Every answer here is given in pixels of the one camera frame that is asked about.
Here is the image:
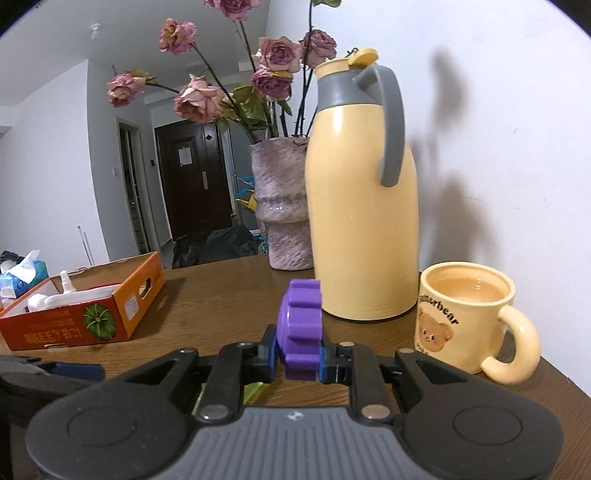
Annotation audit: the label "blue and yellow bags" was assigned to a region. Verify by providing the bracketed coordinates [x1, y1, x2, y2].
[235, 175, 260, 218]

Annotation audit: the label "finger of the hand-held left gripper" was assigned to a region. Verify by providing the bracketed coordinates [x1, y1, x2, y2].
[34, 361, 105, 382]

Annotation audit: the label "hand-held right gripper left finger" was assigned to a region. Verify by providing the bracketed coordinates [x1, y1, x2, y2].
[106, 324, 279, 424]

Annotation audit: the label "purple notched lid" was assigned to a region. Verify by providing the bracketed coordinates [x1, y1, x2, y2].
[275, 278, 324, 382]

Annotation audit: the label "dried pink roses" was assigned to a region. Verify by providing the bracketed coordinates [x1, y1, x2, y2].
[106, 0, 359, 140]

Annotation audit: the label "yellow thermos jug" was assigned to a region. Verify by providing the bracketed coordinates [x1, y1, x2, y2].
[304, 47, 421, 323]

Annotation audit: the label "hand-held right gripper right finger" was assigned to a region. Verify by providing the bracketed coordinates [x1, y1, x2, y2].
[318, 332, 483, 423]

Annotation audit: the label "blue tissue pack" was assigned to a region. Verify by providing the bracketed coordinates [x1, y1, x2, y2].
[0, 250, 49, 301]

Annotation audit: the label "pink textured vase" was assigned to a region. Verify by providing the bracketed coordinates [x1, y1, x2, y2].
[249, 136, 316, 272]

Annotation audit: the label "red cardboard box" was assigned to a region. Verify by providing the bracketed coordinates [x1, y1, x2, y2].
[0, 251, 167, 352]

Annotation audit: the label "dark wooden door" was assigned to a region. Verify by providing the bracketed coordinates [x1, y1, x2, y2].
[154, 120, 234, 241]

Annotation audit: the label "dark bag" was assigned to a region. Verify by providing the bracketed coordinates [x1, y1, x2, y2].
[172, 224, 260, 270]

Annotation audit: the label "yellow bear mug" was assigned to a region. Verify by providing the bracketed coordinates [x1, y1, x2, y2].
[414, 261, 542, 387]

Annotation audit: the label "white mop stick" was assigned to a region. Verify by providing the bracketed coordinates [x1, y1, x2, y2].
[76, 224, 96, 267]

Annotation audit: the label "red and white lint brush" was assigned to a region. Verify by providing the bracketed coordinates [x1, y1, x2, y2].
[27, 283, 123, 311]

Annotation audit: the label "green spray bottle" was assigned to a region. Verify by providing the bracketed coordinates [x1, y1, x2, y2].
[194, 381, 273, 412]

